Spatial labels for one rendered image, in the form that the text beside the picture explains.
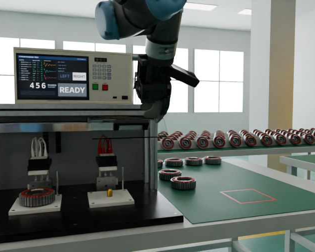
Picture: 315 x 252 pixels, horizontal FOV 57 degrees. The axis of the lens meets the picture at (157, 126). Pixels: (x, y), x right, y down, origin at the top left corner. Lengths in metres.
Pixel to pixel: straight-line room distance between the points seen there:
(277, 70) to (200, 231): 4.11
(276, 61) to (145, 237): 4.24
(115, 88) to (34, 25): 6.61
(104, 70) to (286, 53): 4.07
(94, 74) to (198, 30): 7.32
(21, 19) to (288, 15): 5.66
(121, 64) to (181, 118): 6.82
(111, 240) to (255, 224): 0.45
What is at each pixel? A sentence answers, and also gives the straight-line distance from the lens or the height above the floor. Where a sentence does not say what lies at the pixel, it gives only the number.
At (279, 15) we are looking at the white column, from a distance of 5.04.
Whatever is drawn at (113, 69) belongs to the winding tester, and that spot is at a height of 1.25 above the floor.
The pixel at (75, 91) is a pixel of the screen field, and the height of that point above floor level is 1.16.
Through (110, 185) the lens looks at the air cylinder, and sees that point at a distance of 1.21.
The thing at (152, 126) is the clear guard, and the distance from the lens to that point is 0.95.
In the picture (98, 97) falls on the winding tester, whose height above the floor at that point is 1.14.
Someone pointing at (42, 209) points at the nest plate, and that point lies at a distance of 1.02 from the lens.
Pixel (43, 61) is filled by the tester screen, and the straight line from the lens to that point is 1.18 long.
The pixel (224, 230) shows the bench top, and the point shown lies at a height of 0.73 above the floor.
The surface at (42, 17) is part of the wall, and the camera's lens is 7.76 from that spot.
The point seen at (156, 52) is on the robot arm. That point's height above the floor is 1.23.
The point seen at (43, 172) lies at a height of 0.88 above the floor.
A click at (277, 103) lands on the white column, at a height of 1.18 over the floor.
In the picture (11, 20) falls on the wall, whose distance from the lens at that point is 7.81.
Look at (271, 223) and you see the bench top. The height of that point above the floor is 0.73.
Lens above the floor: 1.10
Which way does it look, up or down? 3 degrees down
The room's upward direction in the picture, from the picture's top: straight up
